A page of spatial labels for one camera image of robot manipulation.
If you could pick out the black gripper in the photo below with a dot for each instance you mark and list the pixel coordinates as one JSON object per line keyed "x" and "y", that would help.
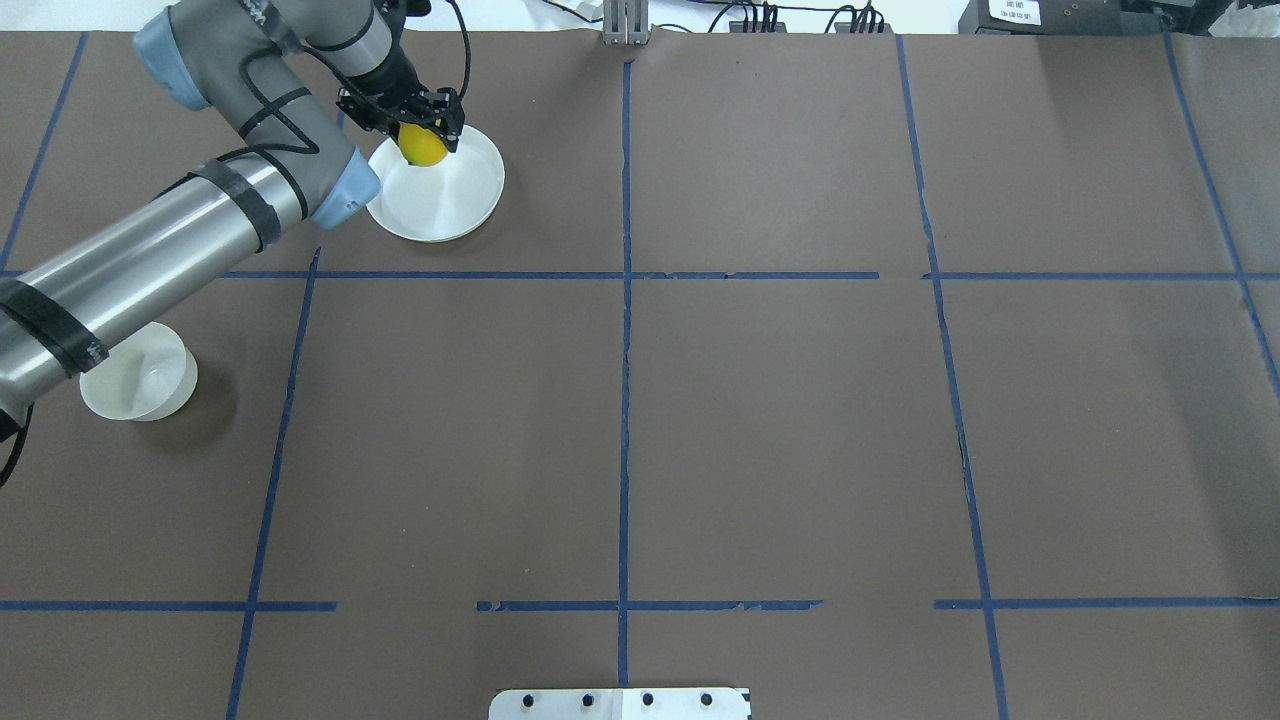
{"x": 396, "y": 75}

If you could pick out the yellow lemon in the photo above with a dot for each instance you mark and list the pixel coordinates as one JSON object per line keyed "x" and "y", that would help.
{"x": 421, "y": 146}

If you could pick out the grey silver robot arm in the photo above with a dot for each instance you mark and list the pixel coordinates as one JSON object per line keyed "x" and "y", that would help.
{"x": 62, "y": 318}

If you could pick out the white round plate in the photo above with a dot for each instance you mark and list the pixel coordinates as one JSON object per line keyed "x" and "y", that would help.
{"x": 443, "y": 202}

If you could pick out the white plastic bowl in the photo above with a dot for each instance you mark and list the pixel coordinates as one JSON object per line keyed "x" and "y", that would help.
{"x": 148, "y": 376}

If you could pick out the black power strip left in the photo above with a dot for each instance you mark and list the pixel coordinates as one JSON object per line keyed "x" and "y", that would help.
{"x": 757, "y": 19}

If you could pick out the black power strip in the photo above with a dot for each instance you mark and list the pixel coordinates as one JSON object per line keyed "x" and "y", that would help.
{"x": 858, "y": 20}
{"x": 757, "y": 19}

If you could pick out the black power strip right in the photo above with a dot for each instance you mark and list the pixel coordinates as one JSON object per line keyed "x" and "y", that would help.
{"x": 858, "y": 20}

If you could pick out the brown paper table cover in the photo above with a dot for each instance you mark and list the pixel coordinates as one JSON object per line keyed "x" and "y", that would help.
{"x": 930, "y": 377}

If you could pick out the black box with label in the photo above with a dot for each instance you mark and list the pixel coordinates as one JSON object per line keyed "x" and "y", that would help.
{"x": 1058, "y": 18}

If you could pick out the grey metal bracket post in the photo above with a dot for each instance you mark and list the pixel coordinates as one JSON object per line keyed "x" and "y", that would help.
{"x": 626, "y": 22}

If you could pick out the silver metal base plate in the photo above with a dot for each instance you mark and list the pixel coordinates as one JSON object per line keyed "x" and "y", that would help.
{"x": 622, "y": 703}

